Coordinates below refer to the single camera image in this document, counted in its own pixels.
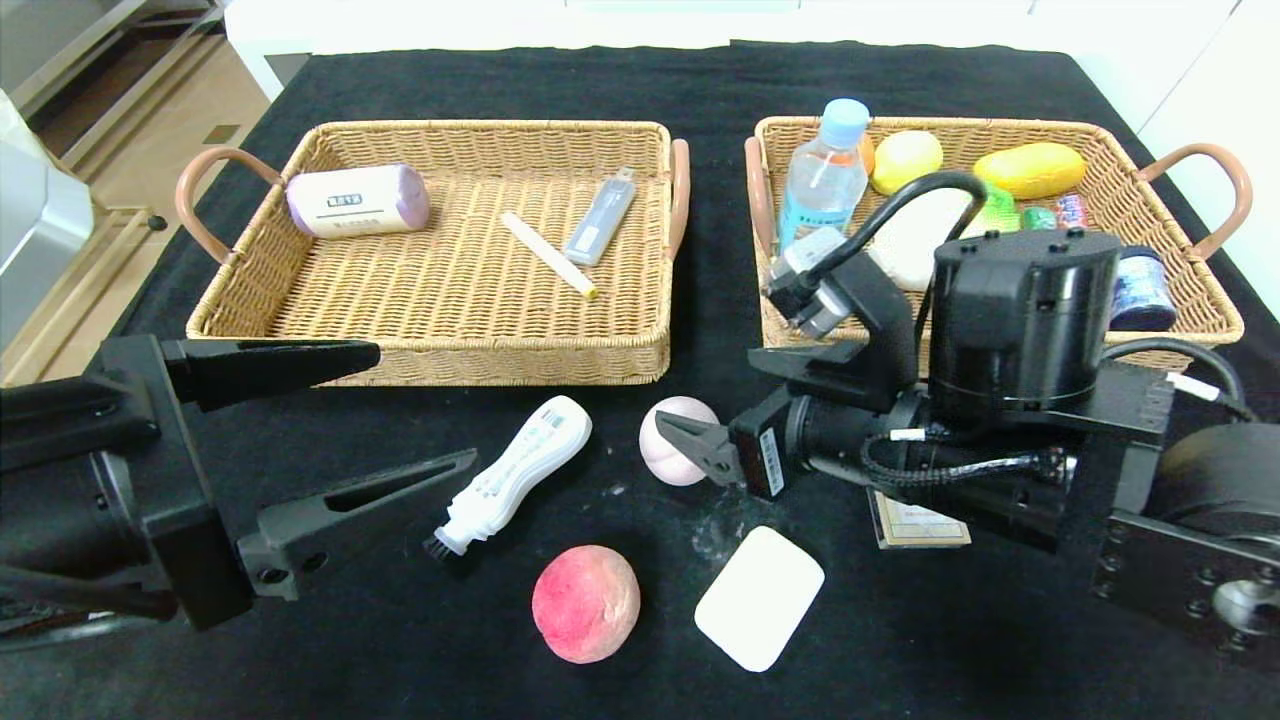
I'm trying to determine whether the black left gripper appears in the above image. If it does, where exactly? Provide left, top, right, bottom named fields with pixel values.
left=0, top=333, right=478, bottom=632

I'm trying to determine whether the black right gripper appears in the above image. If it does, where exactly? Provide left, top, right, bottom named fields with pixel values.
left=655, top=384, right=893, bottom=501

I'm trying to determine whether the pale pink peach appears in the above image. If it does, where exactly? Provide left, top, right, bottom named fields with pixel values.
left=640, top=396, right=721, bottom=487

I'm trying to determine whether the white brush bottle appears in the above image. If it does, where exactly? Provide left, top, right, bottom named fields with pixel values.
left=426, top=396, right=594, bottom=559

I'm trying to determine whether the playing card box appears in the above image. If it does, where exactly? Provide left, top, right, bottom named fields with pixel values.
left=868, top=490, right=972, bottom=551

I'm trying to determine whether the clear water bottle blue cap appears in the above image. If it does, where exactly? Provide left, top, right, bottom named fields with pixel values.
left=777, top=98, right=871, bottom=257

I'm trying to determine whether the white soap bar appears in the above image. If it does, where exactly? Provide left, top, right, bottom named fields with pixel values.
left=694, top=526, right=827, bottom=673

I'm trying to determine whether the red toy peach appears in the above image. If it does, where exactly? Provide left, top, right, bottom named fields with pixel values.
left=532, top=545, right=642, bottom=665

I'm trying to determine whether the purple white bag roll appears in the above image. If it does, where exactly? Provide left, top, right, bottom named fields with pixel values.
left=286, top=163, right=432, bottom=240

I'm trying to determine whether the white pen with yellow tip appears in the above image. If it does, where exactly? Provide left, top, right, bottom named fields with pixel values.
left=500, top=212, right=602, bottom=300

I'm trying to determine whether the grey blade case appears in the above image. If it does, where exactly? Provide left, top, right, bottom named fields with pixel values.
left=564, top=167, right=638, bottom=267

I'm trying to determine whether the wooden wheeled rack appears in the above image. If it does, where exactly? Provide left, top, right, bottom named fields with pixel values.
left=0, top=205, right=171, bottom=386

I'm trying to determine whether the toy napa cabbage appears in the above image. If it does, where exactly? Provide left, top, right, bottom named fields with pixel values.
left=868, top=182, right=1019, bottom=293

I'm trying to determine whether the yellow toy lemon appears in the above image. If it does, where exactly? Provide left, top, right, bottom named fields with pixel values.
left=872, top=130, right=944, bottom=196

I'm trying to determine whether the white table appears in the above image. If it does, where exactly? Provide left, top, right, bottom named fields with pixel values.
left=225, top=0, right=1066, bottom=101

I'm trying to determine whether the white fabric item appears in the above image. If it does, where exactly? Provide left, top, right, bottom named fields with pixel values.
left=0, top=88, right=47, bottom=163

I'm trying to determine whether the yellow toy mango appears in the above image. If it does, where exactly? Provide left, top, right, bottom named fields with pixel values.
left=973, top=142, right=1087, bottom=200

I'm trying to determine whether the grey metal shelf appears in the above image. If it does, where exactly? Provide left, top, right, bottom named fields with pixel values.
left=0, top=0, right=236, bottom=131

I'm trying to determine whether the dark blue jar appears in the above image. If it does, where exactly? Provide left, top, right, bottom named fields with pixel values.
left=1112, top=246, right=1179, bottom=332

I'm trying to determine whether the wicker basket with brown handles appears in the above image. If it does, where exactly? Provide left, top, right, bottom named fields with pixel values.
left=175, top=120, right=693, bottom=388
left=744, top=116, right=1254, bottom=381

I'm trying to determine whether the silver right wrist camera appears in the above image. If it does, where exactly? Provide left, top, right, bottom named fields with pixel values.
left=764, top=226, right=853, bottom=339

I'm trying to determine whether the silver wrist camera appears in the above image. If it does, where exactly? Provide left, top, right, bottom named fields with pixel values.
left=764, top=226, right=853, bottom=339
left=0, top=140, right=97, bottom=351

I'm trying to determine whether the black right camera bracket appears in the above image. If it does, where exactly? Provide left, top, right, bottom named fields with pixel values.
left=748, top=250, right=919, bottom=411

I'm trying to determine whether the black braided cable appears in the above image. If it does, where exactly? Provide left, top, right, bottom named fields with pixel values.
left=860, top=430, right=1076, bottom=493

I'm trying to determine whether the black camera cable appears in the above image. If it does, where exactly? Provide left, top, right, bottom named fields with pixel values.
left=800, top=170, right=991, bottom=301

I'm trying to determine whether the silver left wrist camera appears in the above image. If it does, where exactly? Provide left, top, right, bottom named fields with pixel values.
left=0, top=140, right=97, bottom=351

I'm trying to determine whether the thin black tagged cable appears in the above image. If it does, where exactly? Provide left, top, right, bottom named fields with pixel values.
left=1100, top=338, right=1256, bottom=423

